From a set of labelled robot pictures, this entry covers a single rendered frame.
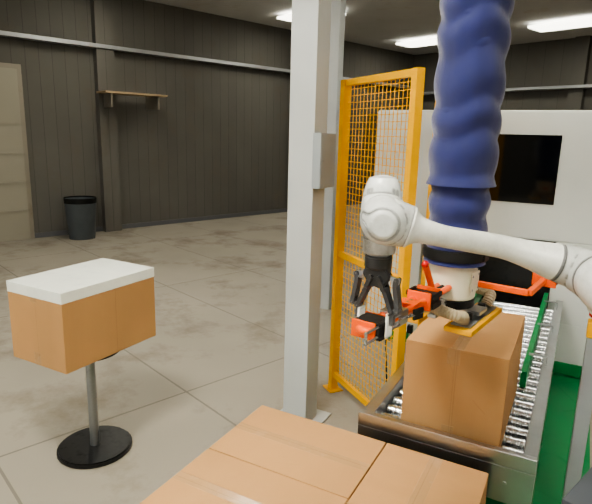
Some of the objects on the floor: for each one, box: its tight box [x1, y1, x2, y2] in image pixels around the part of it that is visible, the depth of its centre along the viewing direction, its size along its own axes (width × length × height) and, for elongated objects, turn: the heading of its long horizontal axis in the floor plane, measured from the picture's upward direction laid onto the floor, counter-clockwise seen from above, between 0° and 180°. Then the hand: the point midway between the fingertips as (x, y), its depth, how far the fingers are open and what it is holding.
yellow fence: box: [323, 67, 425, 406], centre depth 323 cm, size 87×10×210 cm, turn 17°
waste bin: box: [63, 196, 97, 240], centre depth 873 cm, size 50×50×67 cm
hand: (374, 324), depth 149 cm, fingers closed on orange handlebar, 8 cm apart
